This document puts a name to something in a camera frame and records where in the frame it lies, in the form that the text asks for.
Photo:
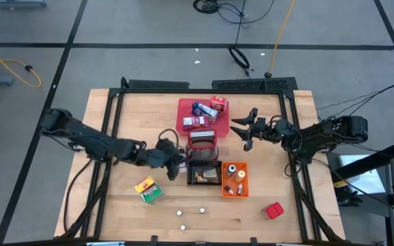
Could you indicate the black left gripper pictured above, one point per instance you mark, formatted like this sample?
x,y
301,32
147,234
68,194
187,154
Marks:
x,y
166,152

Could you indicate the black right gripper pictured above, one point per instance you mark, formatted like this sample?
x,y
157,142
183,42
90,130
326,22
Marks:
x,y
269,129

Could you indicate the purple label spice jar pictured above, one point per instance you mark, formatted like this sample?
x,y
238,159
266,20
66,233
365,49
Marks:
x,y
183,167

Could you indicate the brown foil packet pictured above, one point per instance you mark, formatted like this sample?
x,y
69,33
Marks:
x,y
210,173

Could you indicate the yellow Corn Pops cereal box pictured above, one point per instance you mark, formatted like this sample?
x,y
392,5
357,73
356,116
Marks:
x,y
144,184

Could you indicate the red Froot Loops cereal box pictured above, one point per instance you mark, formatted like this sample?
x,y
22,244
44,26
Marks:
x,y
219,103

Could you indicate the green Apple Jacks cereal box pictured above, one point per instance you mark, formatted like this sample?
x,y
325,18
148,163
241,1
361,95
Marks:
x,y
152,194

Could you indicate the black food colouring bottle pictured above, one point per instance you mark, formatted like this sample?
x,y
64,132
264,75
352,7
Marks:
x,y
231,169

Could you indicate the magenta mini cereal box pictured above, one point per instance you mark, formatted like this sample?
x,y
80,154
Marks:
x,y
195,123

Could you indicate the yellow food colouring bottle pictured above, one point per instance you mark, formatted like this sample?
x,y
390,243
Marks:
x,y
240,175

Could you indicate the blue mini cereal box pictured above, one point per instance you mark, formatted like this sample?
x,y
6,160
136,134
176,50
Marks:
x,y
204,110

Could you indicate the smoked paprika tin red lid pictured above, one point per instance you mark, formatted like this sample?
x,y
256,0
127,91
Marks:
x,y
273,210

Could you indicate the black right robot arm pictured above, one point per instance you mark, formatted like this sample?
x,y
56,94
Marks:
x,y
320,136

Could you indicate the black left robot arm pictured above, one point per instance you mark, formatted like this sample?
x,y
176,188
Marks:
x,y
94,140

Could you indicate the black plastic basket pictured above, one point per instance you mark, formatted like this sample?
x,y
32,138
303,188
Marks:
x,y
192,164

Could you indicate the black perforated panel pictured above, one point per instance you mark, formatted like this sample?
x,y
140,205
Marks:
x,y
251,84

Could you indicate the pink plastic tray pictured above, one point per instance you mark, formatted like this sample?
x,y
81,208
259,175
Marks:
x,y
186,109

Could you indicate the orange plastic basket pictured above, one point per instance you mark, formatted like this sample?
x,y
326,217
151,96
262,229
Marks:
x,y
234,195

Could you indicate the black flat panel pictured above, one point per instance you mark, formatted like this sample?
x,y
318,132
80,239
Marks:
x,y
157,84

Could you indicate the white box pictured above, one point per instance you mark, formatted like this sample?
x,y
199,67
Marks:
x,y
361,174

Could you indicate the black metal beam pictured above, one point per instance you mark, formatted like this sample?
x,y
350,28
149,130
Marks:
x,y
371,160

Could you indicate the black metal table frame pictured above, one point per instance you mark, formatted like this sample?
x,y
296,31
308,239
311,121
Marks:
x,y
200,91

